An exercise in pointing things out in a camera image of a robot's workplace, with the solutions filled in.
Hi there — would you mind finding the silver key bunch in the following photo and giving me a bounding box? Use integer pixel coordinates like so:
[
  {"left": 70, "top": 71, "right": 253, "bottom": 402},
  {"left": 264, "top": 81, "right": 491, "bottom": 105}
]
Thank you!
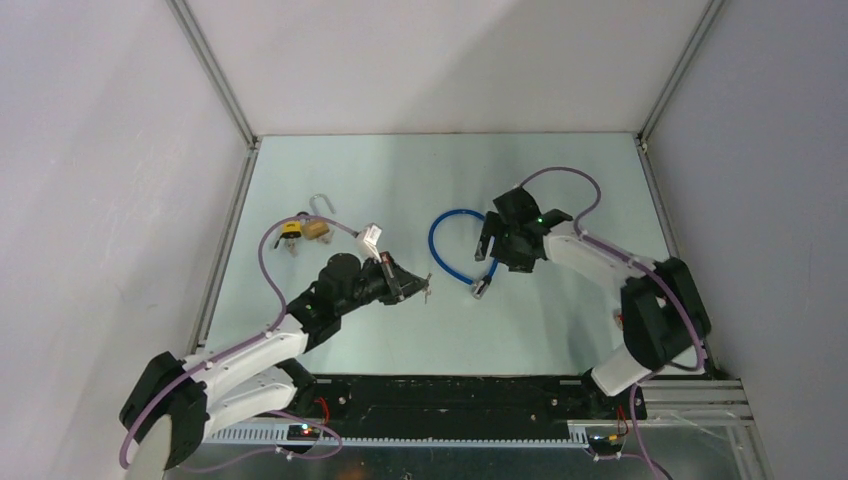
[{"left": 423, "top": 273, "right": 432, "bottom": 303}]

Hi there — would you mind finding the blue cable lock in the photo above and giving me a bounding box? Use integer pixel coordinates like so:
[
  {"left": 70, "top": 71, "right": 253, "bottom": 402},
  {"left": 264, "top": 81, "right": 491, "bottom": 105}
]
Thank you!
[{"left": 427, "top": 208, "right": 500, "bottom": 300}]

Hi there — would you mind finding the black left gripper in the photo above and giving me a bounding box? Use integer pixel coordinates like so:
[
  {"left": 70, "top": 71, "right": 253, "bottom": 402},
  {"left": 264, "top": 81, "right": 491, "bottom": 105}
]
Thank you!
[{"left": 336, "top": 251, "right": 427, "bottom": 316}]

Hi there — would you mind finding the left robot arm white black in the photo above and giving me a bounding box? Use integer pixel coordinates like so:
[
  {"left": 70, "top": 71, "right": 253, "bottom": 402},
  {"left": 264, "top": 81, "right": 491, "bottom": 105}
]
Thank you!
[{"left": 119, "top": 252, "right": 429, "bottom": 471}]

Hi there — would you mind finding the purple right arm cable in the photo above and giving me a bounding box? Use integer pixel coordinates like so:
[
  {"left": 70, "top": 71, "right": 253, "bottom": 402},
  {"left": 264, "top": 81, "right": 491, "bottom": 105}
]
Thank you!
[{"left": 519, "top": 166, "right": 709, "bottom": 478}]

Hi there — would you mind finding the brass padlock silver shackle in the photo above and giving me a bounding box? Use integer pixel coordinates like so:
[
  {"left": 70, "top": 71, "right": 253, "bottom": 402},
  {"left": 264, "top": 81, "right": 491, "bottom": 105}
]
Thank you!
[{"left": 302, "top": 193, "right": 336, "bottom": 245}]

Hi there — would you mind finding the grey slotted cable duct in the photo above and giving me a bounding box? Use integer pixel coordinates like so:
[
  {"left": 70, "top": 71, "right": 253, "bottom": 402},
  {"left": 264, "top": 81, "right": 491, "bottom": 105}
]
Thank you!
[{"left": 205, "top": 422, "right": 589, "bottom": 449}]

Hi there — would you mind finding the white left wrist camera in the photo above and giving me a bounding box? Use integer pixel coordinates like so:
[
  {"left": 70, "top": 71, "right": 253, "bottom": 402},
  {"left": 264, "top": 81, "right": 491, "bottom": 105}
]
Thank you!
[{"left": 355, "top": 223, "right": 383, "bottom": 263}]

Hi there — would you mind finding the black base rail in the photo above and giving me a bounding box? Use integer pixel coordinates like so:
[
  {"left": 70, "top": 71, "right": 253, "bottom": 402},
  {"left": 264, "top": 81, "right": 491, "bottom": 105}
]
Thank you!
[{"left": 284, "top": 374, "right": 647, "bottom": 440}]

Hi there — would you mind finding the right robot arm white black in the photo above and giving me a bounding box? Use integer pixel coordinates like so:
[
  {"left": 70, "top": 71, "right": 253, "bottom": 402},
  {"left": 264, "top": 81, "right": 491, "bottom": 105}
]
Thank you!
[{"left": 475, "top": 187, "right": 712, "bottom": 418}]

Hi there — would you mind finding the yellow padlock black shackle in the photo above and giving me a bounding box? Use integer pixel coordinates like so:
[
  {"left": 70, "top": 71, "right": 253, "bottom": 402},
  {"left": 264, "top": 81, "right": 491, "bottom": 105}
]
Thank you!
[{"left": 279, "top": 211, "right": 308, "bottom": 241}]

